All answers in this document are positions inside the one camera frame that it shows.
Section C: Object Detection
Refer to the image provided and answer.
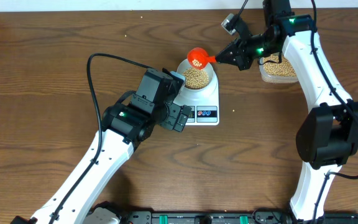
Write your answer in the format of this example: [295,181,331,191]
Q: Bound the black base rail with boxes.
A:
[85,210,358,224]

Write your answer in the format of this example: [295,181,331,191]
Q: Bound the soybeans in scoop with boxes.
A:
[192,59,203,67]

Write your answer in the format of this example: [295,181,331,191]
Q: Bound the clear plastic container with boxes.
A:
[257,53,298,84]

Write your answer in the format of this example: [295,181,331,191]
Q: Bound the soybeans in bowl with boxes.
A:
[182,67,209,90]

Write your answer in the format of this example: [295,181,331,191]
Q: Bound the soybeans in container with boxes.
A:
[262,54,296,77]

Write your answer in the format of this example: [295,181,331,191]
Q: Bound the white digital kitchen scale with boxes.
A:
[174,71,219,126]

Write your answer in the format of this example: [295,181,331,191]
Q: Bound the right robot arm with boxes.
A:
[215,0,358,223]

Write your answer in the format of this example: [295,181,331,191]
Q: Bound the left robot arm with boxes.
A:
[12,68,191,224]

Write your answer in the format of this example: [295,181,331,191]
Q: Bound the red plastic measuring scoop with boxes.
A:
[187,47,216,70]

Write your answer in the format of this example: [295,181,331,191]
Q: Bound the grey plastic bowl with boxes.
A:
[177,59,214,85]

